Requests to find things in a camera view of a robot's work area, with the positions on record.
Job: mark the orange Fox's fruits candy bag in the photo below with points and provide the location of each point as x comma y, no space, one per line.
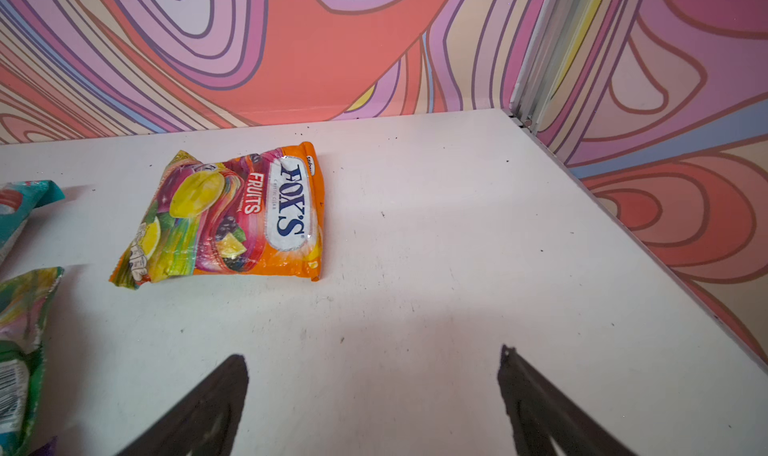
255,214

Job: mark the teal Fox's candy bag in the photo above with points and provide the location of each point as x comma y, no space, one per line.
18,200

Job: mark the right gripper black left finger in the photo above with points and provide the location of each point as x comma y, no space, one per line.
205,421

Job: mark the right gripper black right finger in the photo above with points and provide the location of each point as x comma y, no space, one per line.
544,420

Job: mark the green Fox's candy bag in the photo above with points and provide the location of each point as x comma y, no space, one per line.
25,302

